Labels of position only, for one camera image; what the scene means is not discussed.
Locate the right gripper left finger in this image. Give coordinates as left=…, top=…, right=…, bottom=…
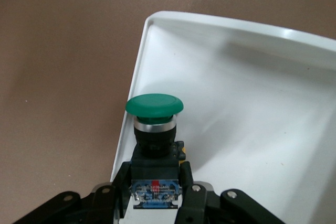
left=15, top=161, right=133, bottom=224

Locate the white plastic drawer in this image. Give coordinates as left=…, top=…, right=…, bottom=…
left=110, top=10, right=336, bottom=224

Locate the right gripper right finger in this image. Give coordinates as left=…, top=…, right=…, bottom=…
left=174, top=161, right=286, bottom=224

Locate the green mushroom push button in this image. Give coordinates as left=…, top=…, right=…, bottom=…
left=125, top=94, right=187, bottom=210

